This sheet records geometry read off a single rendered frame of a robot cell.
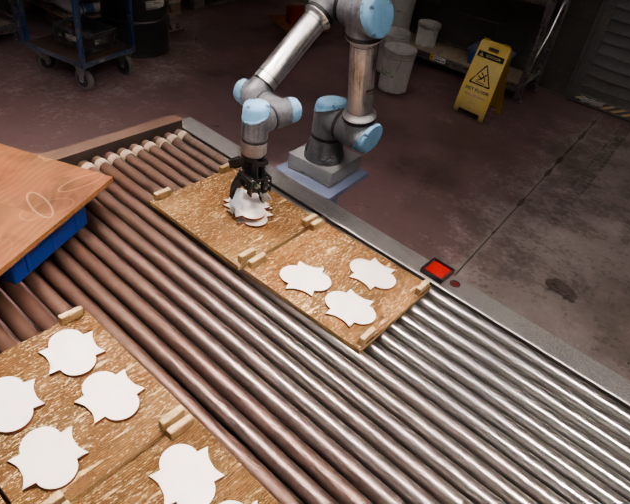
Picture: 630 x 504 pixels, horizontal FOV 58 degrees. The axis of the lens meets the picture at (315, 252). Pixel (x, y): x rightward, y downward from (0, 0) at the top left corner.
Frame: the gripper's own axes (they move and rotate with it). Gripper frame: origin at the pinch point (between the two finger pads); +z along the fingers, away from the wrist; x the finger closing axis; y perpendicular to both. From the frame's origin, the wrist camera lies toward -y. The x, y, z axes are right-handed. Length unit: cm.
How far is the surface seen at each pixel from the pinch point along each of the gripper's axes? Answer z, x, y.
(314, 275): 2.2, 0.7, 34.7
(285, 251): 3.1, 0.3, 21.3
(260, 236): 3.1, -2.3, 11.8
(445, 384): 5, 7, 80
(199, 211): 3.1, -12.2, -7.9
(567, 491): 5, 9, 114
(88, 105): 97, 41, -278
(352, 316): 2, 0, 53
